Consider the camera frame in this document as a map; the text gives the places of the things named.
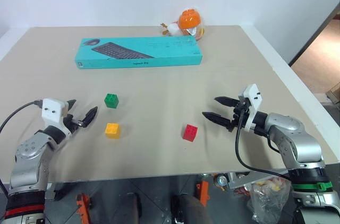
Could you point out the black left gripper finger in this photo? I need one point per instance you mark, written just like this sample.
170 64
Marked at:
71 105
90 116

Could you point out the yellow toy brick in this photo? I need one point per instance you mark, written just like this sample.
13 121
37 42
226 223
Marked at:
112 131

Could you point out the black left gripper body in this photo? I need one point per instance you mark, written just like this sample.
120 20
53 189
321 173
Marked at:
71 123

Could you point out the orange clamp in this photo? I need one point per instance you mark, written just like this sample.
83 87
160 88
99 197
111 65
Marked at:
83 208
204 192

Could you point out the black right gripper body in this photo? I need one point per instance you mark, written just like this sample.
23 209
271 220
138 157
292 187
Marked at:
240 113

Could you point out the brown cardboard box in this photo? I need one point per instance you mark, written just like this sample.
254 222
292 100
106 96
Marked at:
334 93

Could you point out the green toy brick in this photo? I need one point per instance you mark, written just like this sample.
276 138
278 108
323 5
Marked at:
111 101

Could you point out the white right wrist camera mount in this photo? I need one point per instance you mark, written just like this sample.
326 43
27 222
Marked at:
253 102

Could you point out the teal keyboard box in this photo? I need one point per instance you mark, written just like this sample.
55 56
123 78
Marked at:
138 54

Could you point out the clear plastic bag of items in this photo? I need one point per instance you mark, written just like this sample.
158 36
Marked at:
268 197

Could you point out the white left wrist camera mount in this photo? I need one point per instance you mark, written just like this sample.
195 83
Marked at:
51 110

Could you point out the orange toy in plastic bag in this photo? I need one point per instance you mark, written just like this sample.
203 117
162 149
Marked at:
189 19

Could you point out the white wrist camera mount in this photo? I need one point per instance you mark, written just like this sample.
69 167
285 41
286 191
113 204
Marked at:
51 110
253 102

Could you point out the grey metal table bracket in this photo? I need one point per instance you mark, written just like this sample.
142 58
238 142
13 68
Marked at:
50 190
244 180

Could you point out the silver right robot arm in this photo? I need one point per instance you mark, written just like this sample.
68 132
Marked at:
300 141

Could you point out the dark rounded shape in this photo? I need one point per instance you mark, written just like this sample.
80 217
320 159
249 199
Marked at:
187 209

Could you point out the red toy brick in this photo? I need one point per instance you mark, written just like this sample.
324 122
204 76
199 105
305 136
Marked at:
190 133

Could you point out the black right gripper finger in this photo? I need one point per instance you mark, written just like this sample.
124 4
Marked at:
219 119
228 101

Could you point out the metal drink can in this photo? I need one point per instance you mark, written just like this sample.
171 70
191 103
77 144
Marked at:
222 181

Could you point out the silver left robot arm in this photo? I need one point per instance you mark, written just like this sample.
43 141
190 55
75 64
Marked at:
29 155

